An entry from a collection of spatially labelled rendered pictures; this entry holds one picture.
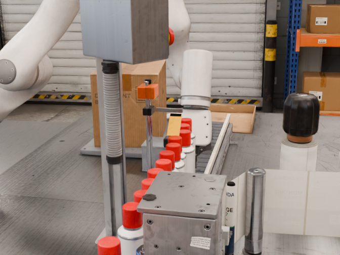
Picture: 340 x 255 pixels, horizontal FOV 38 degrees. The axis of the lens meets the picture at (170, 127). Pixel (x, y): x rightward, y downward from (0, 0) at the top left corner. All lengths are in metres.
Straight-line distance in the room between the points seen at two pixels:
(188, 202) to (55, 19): 0.89
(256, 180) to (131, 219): 0.30
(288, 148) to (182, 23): 0.45
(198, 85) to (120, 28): 0.46
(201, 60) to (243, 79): 4.15
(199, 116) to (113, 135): 0.41
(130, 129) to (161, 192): 1.06
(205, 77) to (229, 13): 4.08
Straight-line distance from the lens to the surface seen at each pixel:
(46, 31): 1.47
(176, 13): 1.37
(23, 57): 1.46
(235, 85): 5.52
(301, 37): 4.73
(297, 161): 1.19
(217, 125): 1.94
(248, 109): 2.30
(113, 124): 1.00
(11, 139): 2.06
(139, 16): 0.94
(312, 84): 4.91
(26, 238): 1.30
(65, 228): 1.32
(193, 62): 1.36
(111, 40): 0.98
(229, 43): 5.44
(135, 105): 1.75
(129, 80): 1.73
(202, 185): 0.75
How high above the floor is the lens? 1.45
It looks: 17 degrees down
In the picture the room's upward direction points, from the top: 1 degrees counter-clockwise
